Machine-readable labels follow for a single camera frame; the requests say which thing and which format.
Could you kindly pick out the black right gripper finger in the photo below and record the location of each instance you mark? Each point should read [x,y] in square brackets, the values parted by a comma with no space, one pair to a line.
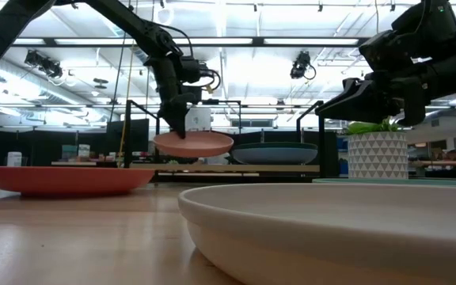
[364,90]
[366,110]

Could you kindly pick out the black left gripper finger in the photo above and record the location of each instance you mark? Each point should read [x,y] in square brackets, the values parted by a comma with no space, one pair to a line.
[182,116]
[170,115]

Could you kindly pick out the peach plate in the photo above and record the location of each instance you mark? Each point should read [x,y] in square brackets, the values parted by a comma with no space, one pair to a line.
[204,146]

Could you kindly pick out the blue plate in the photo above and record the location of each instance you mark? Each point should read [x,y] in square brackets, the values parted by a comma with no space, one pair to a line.
[274,157]

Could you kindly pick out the light grey plate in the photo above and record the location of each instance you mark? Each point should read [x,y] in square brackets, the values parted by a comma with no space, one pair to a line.
[331,221]

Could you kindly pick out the orange-red plate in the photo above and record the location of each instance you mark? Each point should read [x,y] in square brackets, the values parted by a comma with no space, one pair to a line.
[65,180]

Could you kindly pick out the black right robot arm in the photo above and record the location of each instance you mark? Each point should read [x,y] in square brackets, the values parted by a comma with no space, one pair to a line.
[441,23]

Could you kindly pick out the white tank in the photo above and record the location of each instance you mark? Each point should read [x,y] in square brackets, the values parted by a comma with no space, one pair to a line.
[200,118]

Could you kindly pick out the black monitor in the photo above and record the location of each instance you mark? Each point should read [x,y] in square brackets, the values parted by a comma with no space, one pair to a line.
[137,136]

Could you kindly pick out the green plant in patterned pot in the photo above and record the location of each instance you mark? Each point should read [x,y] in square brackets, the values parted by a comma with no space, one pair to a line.
[378,154]

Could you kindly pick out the blue bin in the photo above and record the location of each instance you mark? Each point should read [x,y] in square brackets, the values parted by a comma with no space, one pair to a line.
[343,158]

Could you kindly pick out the wooden background table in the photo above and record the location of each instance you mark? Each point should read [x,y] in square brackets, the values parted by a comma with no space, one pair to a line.
[449,162]

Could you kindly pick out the black dish rack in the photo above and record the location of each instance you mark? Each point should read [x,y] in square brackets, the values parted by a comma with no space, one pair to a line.
[251,168]

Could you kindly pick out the white and teal carton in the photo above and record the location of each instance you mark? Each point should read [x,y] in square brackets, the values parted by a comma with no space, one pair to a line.
[84,150]

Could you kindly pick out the black ceiling fixture cluster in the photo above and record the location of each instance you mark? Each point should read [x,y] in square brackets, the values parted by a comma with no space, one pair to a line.
[44,63]

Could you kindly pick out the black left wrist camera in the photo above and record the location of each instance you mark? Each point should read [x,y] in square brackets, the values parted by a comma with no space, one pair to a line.
[192,70]

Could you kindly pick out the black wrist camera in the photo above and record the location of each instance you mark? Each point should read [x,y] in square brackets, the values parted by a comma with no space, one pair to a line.
[386,49]
[192,70]

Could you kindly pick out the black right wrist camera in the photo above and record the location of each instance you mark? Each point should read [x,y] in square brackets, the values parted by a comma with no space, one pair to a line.
[386,49]

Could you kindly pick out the black ceiling camera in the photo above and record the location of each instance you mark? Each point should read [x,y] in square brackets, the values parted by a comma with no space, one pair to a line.
[300,65]

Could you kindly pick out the black overhead frame beam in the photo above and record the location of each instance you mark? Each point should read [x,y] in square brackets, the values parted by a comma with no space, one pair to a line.
[257,41]

